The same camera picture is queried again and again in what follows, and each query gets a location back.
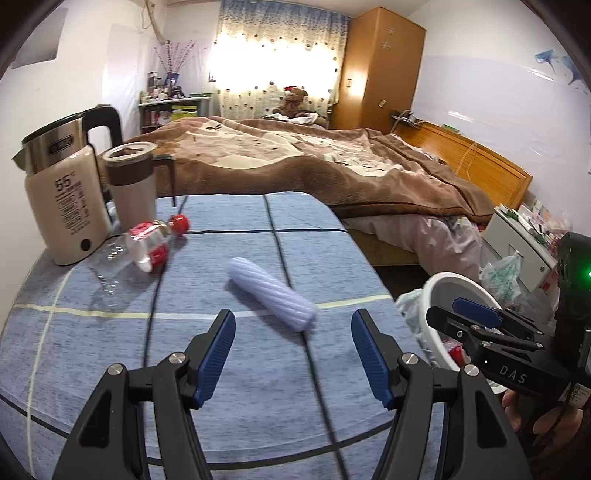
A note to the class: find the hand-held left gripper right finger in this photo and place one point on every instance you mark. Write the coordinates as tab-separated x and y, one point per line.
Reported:
369	355

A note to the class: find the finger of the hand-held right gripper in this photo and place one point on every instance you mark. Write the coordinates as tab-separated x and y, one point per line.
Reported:
475	309
450	325

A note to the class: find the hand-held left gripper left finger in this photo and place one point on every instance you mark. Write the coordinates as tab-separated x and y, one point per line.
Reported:
214	355

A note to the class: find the white round trash bin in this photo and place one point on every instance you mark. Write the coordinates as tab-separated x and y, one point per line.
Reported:
443	286

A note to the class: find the person's right hand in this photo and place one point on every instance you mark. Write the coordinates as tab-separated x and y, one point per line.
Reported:
510	408

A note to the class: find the red drink can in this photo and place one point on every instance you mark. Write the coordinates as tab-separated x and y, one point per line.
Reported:
455	355

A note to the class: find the clear plastic bin liner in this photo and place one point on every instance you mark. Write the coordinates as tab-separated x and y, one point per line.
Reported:
411	309

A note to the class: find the green printed plastic bag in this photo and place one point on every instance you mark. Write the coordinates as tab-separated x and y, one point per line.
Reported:
503	277

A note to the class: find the blue checked tablecloth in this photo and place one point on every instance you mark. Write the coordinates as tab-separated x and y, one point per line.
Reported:
286	392

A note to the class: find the white nightstand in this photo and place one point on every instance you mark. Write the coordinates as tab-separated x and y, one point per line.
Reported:
512	235

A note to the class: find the pink bed sheet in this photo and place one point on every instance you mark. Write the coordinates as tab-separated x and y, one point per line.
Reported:
415	235

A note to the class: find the clear bottle with red label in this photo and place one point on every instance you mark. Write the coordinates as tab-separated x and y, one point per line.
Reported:
147	240

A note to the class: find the wooden headboard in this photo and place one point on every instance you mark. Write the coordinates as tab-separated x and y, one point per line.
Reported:
485	157

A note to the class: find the beige mug with brown lid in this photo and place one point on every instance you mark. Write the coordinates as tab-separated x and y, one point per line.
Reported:
134	198

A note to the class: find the brown blanket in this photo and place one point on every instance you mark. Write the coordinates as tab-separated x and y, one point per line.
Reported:
323	157

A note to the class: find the beige electric kettle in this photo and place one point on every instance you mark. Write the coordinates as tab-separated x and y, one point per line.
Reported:
60	207

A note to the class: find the wooden wardrobe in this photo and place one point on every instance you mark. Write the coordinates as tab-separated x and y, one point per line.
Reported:
378	69

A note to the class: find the brown teddy bear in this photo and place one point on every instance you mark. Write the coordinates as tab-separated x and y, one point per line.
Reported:
293	99

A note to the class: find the dried flower branches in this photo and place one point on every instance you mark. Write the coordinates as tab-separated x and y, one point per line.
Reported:
173	60

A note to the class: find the patterned curtain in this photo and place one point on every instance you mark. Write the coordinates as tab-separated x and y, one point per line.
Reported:
277	55

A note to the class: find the blue dolphin wall sticker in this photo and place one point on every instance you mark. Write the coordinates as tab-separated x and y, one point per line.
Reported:
549	57

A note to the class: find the white wall paper sheet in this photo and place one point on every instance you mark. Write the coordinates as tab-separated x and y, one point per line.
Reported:
41	37

